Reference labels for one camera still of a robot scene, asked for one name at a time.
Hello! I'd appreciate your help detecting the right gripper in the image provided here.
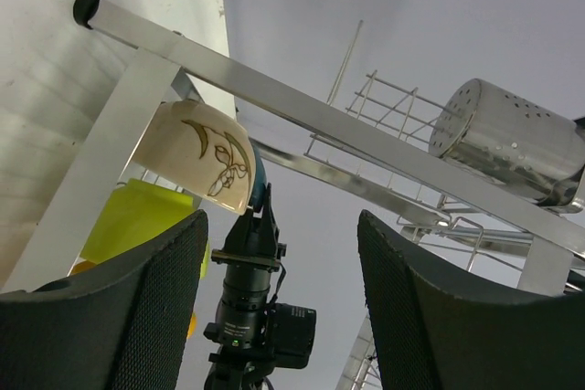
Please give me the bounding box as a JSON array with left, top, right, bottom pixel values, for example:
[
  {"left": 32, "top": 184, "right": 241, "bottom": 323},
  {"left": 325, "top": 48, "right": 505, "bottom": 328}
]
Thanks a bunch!
[{"left": 211, "top": 183, "right": 286, "bottom": 273}]

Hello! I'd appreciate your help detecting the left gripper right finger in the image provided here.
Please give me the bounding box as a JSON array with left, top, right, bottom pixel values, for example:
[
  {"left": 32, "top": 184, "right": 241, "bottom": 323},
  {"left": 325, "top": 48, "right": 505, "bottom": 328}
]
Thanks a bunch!
[{"left": 357, "top": 211, "right": 584, "bottom": 389}]

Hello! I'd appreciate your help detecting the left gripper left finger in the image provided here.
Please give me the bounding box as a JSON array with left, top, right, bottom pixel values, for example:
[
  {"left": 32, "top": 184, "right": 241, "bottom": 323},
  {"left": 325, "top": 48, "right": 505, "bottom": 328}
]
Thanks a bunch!
[{"left": 1, "top": 210, "right": 208, "bottom": 389}]

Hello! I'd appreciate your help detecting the dark blue bowl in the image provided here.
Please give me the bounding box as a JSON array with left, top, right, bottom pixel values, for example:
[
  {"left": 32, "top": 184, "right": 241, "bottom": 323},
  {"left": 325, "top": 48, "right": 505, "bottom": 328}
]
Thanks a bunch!
[{"left": 250, "top": 145, "right": 267, "bottom": 212}]

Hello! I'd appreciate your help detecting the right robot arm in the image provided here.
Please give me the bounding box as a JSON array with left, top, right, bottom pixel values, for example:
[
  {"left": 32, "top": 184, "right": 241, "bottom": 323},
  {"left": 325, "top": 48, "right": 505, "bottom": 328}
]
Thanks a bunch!
[{"left": 204, "top": 186, "right": 317, "bottom": 389}]

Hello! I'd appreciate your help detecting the stainless steel dish rack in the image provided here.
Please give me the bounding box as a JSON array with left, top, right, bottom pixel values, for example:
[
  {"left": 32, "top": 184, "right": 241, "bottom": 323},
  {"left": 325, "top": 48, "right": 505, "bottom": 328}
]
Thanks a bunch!
[{"left": 2, "top": 0, "right": 584, "bottom": 389}]

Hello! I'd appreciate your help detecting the beige patterned bowl upper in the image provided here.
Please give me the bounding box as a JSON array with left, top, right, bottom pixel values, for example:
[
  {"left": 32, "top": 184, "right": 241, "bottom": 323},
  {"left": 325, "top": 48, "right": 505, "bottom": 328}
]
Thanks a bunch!
[{"left": 132, "top": 100, "right": 256, "bottom": 215}]

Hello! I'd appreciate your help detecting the lime green bowl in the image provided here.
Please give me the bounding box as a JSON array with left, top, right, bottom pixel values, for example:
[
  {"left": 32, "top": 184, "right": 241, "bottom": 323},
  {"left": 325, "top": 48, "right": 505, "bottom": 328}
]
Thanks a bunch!
[{"left": 80, "top": 178, "right": 198, "bottom": 266}]

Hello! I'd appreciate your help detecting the steel perforated cutlery holder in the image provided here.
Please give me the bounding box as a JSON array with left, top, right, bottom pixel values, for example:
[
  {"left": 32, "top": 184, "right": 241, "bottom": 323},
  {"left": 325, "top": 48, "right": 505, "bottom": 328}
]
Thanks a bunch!
[{"left": 428, "top": 79, "right": 584, "bottom": 214}]

